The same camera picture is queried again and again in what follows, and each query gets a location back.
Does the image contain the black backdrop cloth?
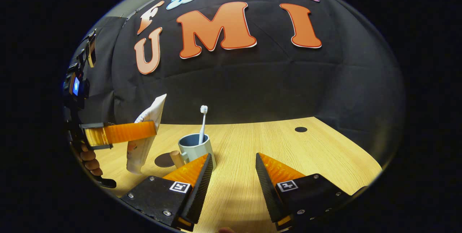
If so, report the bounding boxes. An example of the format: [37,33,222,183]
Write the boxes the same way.
[70,0,405,168]

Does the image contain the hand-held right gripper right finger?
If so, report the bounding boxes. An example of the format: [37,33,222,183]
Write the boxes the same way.
[256,152,369,230]

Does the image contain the white toothpaste tube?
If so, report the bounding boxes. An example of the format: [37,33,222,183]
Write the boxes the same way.
[126,94,167,174]

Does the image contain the pale green cup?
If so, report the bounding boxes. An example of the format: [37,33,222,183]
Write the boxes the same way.
[170,133,217,171]

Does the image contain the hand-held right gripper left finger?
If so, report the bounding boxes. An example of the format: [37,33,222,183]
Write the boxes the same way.
[120,153,213,232]

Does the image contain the wooden desktop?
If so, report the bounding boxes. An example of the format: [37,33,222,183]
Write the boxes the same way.
[90,117,382,233]

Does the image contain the dark brown round coaster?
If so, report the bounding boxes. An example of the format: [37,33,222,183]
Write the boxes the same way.
[154,152,175,168]

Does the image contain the white toothbrush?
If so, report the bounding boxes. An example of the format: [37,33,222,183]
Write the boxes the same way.
[198,105,208,145]

